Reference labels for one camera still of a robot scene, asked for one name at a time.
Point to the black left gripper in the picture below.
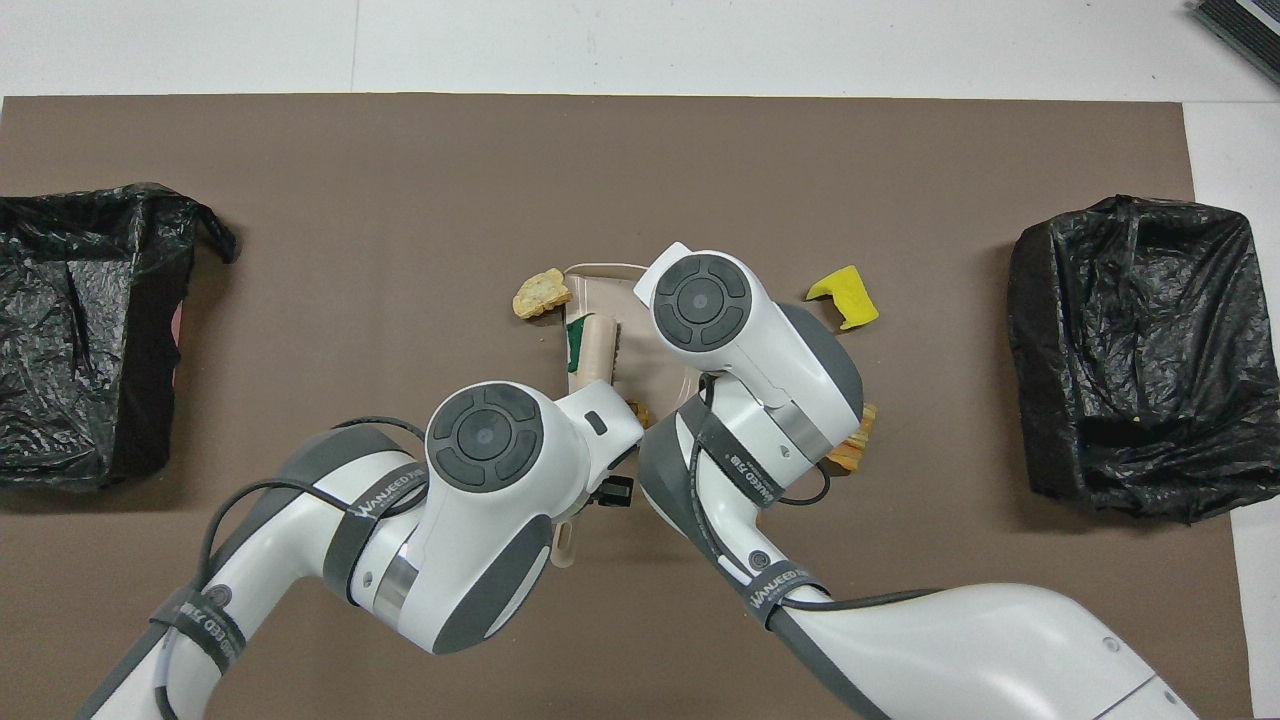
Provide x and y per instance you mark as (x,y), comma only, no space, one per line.
(612,491)

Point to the brown fried nugget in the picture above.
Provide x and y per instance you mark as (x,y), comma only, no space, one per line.
(637,413)

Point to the beige plastic dustpan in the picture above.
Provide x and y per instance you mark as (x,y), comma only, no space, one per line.
(655,380)

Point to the beige hand brush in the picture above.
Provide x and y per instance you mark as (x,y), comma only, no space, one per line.
(598,350)

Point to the pale crumbly bread chunk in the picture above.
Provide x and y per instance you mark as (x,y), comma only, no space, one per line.
(540,293)

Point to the striped bread roll piece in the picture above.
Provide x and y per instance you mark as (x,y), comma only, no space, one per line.
(858,445)

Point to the notched yellow sponge piece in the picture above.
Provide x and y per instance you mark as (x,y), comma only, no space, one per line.
(850,295)

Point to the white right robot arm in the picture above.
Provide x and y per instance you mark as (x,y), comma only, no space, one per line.
(760,350)

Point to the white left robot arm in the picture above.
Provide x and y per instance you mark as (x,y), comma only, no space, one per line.
(480,520)

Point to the black bag lined bin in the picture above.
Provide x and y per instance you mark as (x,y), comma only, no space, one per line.
(1140,350)
(80,330)

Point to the brown table mat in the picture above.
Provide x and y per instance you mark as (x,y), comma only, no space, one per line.
(400,200)

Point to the dark grey ribbed panel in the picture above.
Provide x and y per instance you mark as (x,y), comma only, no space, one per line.
(1250,25)

